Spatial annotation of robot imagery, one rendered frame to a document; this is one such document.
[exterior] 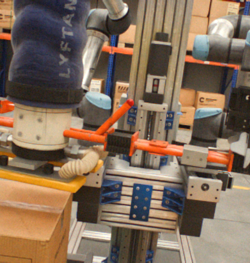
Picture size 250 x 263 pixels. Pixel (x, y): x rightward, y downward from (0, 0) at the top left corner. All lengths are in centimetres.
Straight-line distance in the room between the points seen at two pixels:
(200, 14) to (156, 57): 670
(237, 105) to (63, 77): 48
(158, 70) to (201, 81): 799
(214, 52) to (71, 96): 43
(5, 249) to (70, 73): 51
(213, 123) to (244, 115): 63
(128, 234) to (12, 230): 94
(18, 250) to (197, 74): 882
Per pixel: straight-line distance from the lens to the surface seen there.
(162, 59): 171
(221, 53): 113
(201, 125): 166
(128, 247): 196
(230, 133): 167
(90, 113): 165
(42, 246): 107
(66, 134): 111
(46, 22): 104
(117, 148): 105
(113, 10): 171
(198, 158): 105
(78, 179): 107
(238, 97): 105
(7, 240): 108
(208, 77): 971
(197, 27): 837
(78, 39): 107
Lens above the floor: 145
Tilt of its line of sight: 12 degrees down
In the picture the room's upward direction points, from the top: 7 degrees clockwise
